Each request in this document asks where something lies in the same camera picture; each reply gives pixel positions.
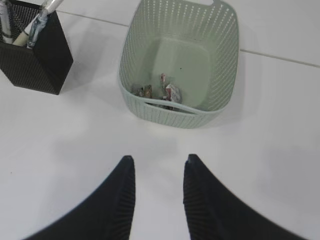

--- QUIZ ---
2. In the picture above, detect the green plastic woven basket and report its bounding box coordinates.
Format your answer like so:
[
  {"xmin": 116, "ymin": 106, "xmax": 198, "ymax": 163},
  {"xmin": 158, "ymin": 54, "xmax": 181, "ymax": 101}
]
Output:
[{"xmin": 117, "ymin": 0, "xmax": 239, "ymax": 129}]

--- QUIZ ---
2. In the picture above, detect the small grey paper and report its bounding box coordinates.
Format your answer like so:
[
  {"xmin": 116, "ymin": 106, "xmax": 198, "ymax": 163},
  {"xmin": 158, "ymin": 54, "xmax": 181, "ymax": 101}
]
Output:
[{"xmin": 131, "ymin": 84, "xmax": 153, "ymax": 99}]

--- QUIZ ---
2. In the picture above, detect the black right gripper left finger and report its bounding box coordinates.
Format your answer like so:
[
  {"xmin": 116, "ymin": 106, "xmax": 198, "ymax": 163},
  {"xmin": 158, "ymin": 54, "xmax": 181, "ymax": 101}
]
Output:
[{"xmin": 28, "ymin": 155, "xmax": 136, "ymax": 240}]

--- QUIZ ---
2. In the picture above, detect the white grey pen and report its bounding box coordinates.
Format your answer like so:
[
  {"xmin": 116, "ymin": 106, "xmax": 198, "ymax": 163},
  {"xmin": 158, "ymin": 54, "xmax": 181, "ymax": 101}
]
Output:
[{"xmin": 0, "ymin": 0, "xmax": 13, "ymax": 44}]

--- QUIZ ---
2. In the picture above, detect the beige grip pen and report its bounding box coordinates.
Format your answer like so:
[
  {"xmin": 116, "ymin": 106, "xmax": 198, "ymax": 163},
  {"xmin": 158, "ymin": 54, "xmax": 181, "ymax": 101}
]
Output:
[{"xmin": 13, "ymin": 0, "xmax": 64, "ymax": 49}]

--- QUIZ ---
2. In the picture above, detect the clear grey pen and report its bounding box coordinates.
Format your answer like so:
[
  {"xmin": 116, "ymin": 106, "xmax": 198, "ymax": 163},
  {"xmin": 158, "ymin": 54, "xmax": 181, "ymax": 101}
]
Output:
[{"xmin": 27, "ymin": 0, "xmax": 50, "ymax": 49}]

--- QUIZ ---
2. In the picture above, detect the black mesh pen holder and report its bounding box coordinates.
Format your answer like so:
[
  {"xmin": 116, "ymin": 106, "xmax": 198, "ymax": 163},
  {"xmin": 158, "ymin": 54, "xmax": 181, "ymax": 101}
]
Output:
[{"xmin": 0, "ymin": 0, "xmax": 73, "ymax": 95}]

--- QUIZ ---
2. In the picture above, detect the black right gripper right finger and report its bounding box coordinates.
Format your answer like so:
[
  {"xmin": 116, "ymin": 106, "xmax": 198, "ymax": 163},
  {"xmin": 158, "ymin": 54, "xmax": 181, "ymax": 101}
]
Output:
[{"xmin": 183, "ymin": 154, "xmax": 301, "ymax": 240}]

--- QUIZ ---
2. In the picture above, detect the colourful paper piece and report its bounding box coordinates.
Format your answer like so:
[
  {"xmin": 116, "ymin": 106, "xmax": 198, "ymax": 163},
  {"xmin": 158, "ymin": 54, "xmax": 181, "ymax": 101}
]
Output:
[{"xmin": 160, "ymin": 73, "xmax": 182, "ymax": 104}]

